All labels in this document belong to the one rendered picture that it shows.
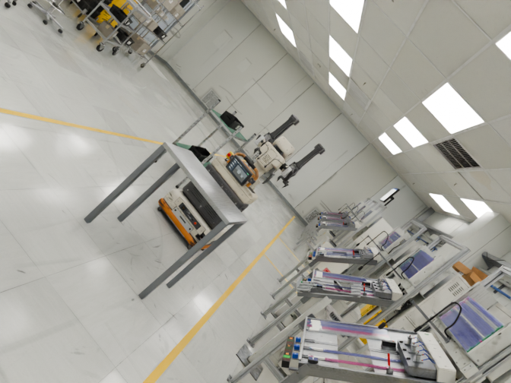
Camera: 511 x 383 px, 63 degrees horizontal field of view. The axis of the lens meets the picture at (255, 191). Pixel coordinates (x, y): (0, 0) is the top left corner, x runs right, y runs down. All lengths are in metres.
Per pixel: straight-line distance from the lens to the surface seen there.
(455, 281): 3.77
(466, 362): 2.37
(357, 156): 12.38
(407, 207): 12.56
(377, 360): 2.49
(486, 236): 7.14
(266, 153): 4.26
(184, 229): 4.04
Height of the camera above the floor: 1.45
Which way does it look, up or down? 9 degrees down
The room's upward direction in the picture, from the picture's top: 49 degrees clockwise
